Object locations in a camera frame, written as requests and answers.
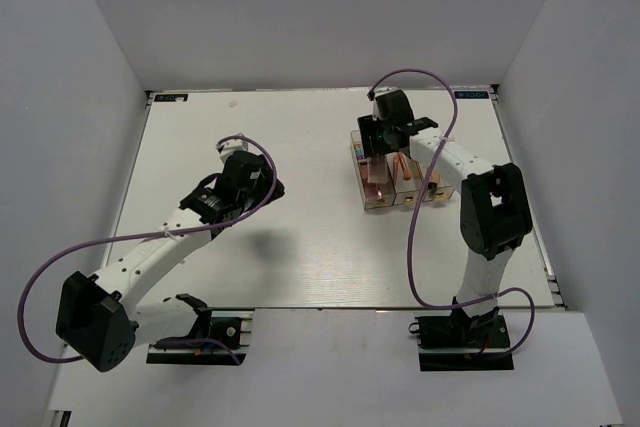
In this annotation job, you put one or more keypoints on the orange makeup brush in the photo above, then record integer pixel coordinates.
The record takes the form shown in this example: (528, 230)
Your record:
(395, 168)

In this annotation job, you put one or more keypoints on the pink blush palette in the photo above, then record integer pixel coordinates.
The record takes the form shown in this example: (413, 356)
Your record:
(375, 193)

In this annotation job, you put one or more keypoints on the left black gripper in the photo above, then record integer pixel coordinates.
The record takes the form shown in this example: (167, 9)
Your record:
(265, 182)

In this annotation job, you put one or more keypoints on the pink makeup brush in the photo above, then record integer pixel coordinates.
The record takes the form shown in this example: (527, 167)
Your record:
(406, 173)

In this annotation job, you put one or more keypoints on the silver eyeshadow palette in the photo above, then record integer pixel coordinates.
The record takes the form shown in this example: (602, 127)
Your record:
(377, 170)

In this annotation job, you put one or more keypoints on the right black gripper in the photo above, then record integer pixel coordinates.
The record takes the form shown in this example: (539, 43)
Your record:
(367, 126)

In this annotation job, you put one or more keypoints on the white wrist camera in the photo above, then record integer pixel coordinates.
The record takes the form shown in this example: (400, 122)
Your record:
(229, 145)
(374, 93)

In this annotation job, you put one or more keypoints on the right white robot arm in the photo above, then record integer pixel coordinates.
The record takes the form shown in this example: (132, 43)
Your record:
(494, 209)

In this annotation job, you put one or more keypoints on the clear organizer bin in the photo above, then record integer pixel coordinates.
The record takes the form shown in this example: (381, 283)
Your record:
(446, 190)
(361, 171)
(406, 192)

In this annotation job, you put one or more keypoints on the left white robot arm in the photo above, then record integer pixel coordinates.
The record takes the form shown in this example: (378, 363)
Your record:
(101, 315)

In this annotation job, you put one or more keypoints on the right clear organizer bin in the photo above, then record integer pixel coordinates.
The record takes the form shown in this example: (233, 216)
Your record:
(446, 190)

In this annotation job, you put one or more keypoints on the middle clear organizer bin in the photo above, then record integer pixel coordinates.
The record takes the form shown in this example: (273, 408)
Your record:
(406, 192)

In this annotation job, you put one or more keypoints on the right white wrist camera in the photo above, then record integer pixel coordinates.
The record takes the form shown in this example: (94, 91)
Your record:
(374, 93)

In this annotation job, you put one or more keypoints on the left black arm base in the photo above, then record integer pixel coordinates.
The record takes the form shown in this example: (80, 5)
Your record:
(225, 337)

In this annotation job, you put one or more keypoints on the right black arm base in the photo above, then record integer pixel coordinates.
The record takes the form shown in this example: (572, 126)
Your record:
(442, 347)

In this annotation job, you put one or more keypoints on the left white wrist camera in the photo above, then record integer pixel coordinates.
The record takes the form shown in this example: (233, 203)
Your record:
(229, 145)

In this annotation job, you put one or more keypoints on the colourful square eyeshadow palette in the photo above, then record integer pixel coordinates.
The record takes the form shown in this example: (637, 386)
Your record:
(359, 153)

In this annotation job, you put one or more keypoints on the left clear organizer bin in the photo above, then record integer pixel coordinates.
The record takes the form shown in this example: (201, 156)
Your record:
(361, 171)

